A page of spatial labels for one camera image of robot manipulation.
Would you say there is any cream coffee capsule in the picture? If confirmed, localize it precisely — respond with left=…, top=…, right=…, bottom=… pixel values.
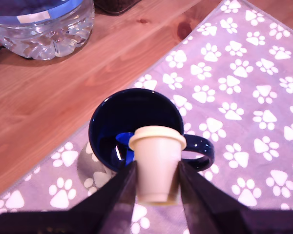
left=128, top=125, right=187, bottom=205

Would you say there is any blue coffee capsule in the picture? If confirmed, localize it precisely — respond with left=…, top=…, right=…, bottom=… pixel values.
left=115, top=132, right=135, bottom=165

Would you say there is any dark blue coffee mug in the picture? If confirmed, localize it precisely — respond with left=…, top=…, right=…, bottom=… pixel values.
left=88, top=88, right=215, bottom=173

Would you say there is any large clear water bottle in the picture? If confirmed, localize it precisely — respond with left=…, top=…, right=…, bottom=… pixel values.
left=0, top=0, right=96, bottom=61

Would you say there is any dark jar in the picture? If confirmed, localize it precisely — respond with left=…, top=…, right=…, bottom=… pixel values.
left=94, top=0, right=142, bottom=15

